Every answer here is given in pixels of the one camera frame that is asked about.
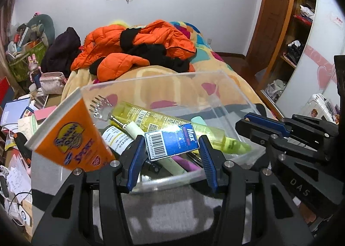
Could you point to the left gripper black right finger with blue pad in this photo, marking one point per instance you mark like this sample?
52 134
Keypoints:
212 160

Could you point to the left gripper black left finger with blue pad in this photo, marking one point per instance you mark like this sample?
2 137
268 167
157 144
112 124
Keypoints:
136 156

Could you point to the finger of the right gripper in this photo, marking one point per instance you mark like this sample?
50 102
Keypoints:
269 123
256 133

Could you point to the blue max card pack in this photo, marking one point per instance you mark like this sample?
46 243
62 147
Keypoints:
171 141

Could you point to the light green tube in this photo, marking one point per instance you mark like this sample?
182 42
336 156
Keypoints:
168 163

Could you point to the dark green glass bottle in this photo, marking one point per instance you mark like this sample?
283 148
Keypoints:
116 140

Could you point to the yellow transparent spray bottle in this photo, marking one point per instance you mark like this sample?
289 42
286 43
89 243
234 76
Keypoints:
150 121

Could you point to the orange sunscreen tube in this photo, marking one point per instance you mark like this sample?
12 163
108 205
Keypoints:
69 138

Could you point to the purple pen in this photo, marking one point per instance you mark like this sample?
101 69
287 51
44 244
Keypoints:
185 164

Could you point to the teal makeup sponge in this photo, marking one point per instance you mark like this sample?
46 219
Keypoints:
197 120

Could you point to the clear plastic storage box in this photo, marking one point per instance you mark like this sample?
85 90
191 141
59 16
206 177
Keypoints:
173 110

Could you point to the grey black blanket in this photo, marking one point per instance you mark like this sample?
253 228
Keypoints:
164 218

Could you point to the colourful patterned bed quilt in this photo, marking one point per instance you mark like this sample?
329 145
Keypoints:
155 84

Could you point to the white patterned suitcase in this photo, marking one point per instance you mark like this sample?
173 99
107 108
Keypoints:
320 107

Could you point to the metal head massager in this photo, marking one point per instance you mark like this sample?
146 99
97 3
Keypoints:
101 109

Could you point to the wooden shelf unit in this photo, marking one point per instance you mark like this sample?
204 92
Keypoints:
298 31

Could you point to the orange puffer jacket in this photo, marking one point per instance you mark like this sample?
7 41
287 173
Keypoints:
129 46

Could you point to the pink box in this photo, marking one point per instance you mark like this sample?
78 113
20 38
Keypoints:
42 114

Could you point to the pink floral pouch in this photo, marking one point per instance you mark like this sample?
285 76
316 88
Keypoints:
53 83

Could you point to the pink black slipper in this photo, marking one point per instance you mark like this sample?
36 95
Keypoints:
20 141

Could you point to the wooden door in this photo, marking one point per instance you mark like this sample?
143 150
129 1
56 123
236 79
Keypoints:
266 34

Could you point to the dark purple garment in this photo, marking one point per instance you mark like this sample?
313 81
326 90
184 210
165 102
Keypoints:
61 54

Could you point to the white charger device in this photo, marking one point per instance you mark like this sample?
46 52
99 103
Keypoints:
22 218

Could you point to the rabbit figurine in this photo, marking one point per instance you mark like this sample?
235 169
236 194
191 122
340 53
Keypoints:
34 70

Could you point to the blue notebook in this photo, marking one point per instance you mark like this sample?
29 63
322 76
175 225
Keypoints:
13 111

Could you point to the green storage basket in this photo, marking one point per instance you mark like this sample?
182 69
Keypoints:
20 65

